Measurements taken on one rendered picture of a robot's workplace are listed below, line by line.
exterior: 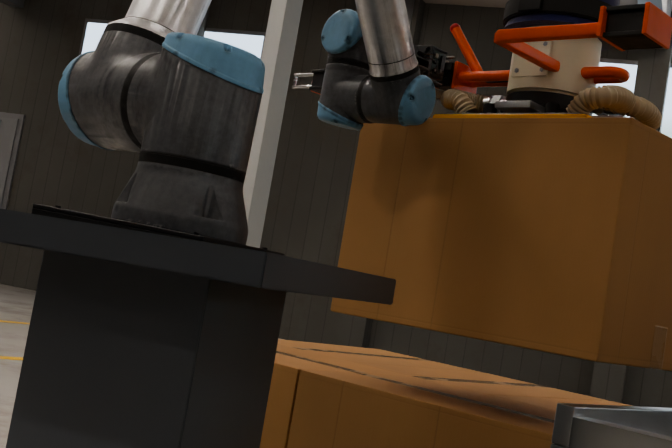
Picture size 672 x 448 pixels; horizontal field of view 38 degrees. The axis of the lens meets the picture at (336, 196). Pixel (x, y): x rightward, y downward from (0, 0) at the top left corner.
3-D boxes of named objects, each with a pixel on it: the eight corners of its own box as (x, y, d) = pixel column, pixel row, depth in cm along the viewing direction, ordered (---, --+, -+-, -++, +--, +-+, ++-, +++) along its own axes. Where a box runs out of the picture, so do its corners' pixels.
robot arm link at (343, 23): (312, 55, 189) (322, 5, 189) (354, 73, 198) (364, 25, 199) (349, 55, 182) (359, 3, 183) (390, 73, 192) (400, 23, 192)
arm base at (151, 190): (218, 239, 127) (234, 163, 128) (86, 213, 131) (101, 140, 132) (262, 249, 145) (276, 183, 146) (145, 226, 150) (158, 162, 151)
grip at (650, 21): (669, 49, 156) (674, 18, 157) (645, 33, 150) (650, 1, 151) (620, 51, 162) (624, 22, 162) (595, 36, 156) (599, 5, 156)
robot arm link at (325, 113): (350, 123, 181) (363, 57, 182) (303, 120, 188) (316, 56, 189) (380, 134, 188) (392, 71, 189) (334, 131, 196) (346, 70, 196)
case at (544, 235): (702, 375, 186) (729, 166, 189) (597, 362, 157) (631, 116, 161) (448, 328, 228) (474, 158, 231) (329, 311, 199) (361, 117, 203)
